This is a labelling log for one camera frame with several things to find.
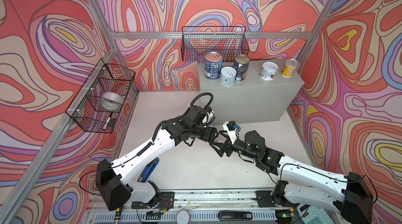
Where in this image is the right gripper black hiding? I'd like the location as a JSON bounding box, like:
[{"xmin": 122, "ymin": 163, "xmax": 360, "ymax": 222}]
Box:
[{"xmin": 209, "ymin": 130, "xmax": 259, "ymax": 161}]

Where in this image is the teal can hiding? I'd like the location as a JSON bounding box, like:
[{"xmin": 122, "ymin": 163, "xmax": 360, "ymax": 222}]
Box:
[
  {"xmin": 219, "ymin": 67, "xmax": 237, "ymax": 87},
  {"xmin": 260, "ymin": 62, "xmax": 278, "ymax": 81}
]

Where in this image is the large blue-label can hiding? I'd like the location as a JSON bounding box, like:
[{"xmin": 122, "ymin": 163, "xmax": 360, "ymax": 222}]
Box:
[{"xmin": 204, "ymin": 52, "xmax": 223, "ymax": 79}]

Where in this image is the teal can front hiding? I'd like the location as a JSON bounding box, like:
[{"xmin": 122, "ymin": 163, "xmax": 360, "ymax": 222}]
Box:
[{"xmin": 260, "ymin": 62, "xmax": 278, "ymax": 81}]

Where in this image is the chopped tomato can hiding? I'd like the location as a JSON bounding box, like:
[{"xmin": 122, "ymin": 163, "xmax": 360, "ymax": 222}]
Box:
[{"xmin": 233, "ymin": 54, "xmax": 250, "ymax": 81}]

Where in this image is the small orange-label can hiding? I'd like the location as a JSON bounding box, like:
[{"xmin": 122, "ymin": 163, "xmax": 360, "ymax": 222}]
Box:
[{"xmin": 280, "ymin": 58, "xmax": 299, "ymax": 78}]

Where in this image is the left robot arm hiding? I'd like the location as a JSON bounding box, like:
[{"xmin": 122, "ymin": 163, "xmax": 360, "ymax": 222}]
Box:
[{"xmin": 95, "ymin": 105, "xmax": 218, "ymax": 211}]

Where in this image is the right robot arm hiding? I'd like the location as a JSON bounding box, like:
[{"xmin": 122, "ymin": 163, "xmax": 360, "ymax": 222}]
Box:
[{"xmin": 217, "ymin": 121, "xmax": 376, "ymax": 224}]

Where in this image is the grey metal cabinet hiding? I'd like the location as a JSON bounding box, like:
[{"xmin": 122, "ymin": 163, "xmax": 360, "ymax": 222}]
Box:
[{"xmin": 198, "ymin": 61, "xmax": 304, "ymax": 126}]

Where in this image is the blue stapler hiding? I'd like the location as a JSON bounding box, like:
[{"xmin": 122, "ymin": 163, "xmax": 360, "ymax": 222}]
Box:
[{"xmin": 138, "ymin": 158, "xmax": 160, "ymax": 183}]

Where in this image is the black barcode device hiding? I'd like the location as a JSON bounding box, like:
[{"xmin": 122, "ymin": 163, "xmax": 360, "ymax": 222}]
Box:
[{"xmin": 218, "ymin": 211, "xmax": 253, "ymax": 221}]

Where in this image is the teal calculator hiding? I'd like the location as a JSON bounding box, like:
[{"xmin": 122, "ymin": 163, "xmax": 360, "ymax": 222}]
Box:
[{"xmin": 298, "ymin": 205, "xmax": 334, "ymax": 224}]

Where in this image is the green circuit board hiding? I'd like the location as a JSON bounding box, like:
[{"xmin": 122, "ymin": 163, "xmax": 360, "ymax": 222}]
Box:
[{"xmin": 145, "ymin": 211, "xmax": 164, "ymax": 220}]

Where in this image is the yellow black screwdriver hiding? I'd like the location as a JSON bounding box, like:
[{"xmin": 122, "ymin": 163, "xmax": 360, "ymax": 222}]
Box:
[{"xmin": 114, "ymin": 208, "xmax": 122, "ymax": 224}]

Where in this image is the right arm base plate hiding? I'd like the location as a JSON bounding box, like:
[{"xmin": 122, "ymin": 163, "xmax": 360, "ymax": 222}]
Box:
[{"xmin": 255, "ymin": 190, "xmax": 293, "ymax": 208}]

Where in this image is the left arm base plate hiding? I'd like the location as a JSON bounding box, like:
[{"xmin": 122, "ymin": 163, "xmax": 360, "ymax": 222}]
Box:
[{"xmin": 131, "ymin": 181, "xmax": 175, "ymax": 210}]

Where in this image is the left black wire basket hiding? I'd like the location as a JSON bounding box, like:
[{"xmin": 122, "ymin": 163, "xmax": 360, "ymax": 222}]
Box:
[{"xmin": 66, "ymin": 60, "xmax": 136, "ymax": 133}]

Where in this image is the black wire basket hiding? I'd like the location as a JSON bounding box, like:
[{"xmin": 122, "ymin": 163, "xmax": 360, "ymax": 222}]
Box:
[
  {"xmin": 181, "ymin": 25, "xmax": 249, "ymax": 63},
  {"xmin": 66, "ymin": 60, "xmax": 136, "ymax": 133}
]

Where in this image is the back black wire basket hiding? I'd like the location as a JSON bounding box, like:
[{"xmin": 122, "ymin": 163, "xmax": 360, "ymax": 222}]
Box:
[{"xmin": 181, "ymin": 25, "xmax": 249, "ymax": 63}]

